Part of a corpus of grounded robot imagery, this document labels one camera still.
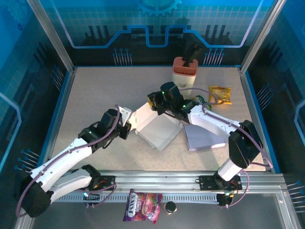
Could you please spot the blue and white paper box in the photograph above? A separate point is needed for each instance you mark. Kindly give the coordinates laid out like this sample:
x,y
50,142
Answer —
x,y
157,131
205,138

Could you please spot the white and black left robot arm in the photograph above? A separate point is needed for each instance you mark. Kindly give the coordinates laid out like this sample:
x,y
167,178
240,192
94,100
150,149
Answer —
x,y
62,157

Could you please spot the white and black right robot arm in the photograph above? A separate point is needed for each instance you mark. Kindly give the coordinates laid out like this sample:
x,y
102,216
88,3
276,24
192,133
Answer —
x,y
209,119

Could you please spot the cream knife block, pink top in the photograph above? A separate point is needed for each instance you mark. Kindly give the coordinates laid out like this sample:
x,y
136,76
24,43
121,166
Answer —
x,y
183,76

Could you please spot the green-yellow candy bag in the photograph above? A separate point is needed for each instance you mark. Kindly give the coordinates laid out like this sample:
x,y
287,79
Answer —
x,y
207,106

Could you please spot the orange-yellow snack bag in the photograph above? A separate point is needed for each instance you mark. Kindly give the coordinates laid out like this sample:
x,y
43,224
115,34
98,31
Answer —
x,y
222,95

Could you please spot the small black electronics board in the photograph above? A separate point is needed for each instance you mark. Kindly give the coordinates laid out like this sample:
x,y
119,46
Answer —
x,y
91,198
225,200

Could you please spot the purple berries candy bag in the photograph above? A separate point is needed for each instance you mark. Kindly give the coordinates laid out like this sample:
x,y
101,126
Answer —
x,y
140,206

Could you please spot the small black cap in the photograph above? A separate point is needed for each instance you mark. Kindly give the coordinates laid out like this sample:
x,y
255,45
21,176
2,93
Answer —
x,y
170,207

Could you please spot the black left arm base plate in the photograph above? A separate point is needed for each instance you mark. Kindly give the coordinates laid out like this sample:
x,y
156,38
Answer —
x,y
108,179

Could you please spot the aluminium mounting rail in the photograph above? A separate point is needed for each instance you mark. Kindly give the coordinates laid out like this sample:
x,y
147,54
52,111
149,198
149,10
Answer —
x,y
155,179

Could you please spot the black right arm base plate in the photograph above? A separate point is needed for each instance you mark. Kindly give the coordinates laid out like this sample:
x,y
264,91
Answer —
x,y
206,182

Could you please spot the aluminium frame post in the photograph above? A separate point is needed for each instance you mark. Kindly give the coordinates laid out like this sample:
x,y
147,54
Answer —
x,y
53,35
261,35

